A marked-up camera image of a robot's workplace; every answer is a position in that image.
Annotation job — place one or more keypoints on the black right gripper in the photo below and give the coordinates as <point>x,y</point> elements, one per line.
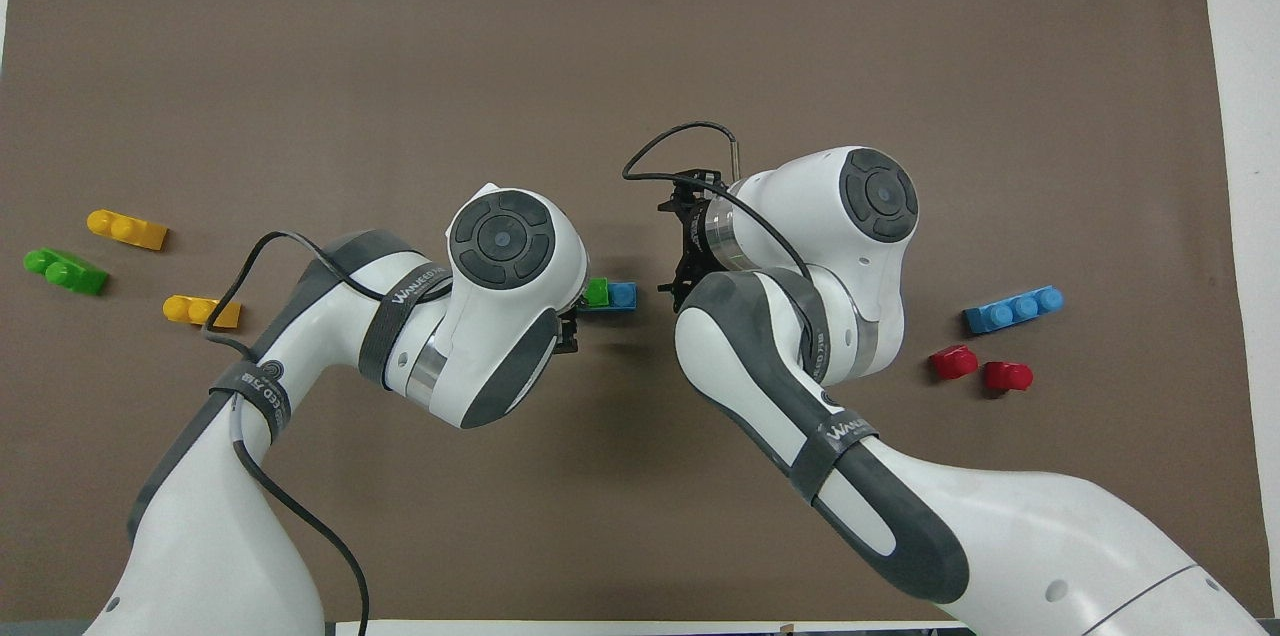
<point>698,236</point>

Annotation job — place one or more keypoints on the blue three-stud block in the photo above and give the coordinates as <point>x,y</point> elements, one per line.
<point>623,296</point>
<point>1012,311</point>

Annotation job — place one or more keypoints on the green two-stud block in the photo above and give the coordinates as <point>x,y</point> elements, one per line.
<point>597,293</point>
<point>65,271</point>

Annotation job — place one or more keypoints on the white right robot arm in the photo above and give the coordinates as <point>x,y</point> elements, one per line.
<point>1000,526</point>

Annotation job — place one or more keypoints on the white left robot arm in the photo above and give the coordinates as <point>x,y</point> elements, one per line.
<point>210,536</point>

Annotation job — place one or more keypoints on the red one-stud block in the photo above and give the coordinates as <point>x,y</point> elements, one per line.
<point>954,363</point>
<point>1008,376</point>

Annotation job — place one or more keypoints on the yellow two-stud block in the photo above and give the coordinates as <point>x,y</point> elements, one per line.
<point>202,312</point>
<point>128,229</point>

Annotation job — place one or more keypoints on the brown table mat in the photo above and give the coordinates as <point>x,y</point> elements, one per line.
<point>640,56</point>

